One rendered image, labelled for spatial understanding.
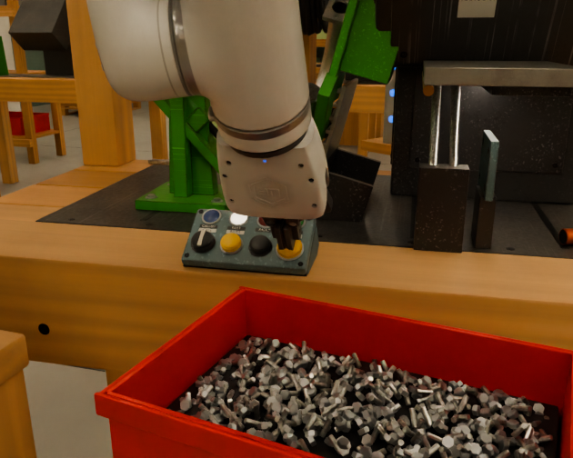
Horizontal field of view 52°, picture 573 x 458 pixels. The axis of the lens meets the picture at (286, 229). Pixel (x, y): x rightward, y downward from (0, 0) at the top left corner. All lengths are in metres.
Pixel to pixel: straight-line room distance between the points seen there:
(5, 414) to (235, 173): 0.37
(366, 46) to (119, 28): 0.46
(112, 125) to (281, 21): 0.98
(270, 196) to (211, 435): 0.25
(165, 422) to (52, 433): 1.64
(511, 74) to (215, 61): 0.33
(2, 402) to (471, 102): 0.78
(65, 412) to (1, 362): 1.44
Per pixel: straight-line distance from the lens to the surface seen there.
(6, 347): 0.70
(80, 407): 2.14
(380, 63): 0.85
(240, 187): 0.57
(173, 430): 0.42
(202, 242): 0.70
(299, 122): 0.50
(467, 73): 0.66
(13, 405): 0.74
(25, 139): 6.18
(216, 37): 0.44
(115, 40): 0.46
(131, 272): 0.73
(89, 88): 1.40
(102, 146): 1.41
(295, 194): 0.56
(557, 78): 0.67
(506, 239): 0.85
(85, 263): 0.76
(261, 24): 0.43
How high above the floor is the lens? 1.16
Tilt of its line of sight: 18 degrees down
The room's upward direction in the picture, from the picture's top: straight up
